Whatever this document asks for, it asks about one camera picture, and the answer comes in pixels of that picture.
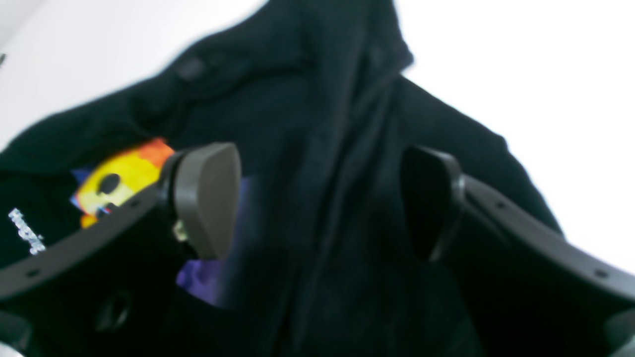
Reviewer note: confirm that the black printed T-shirt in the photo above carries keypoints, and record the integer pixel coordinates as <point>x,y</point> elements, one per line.
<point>313,95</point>

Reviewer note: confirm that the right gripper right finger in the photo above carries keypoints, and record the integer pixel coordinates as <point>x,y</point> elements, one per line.
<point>529,292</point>

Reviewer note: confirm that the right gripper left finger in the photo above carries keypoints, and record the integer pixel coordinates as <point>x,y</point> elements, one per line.
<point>110,290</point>

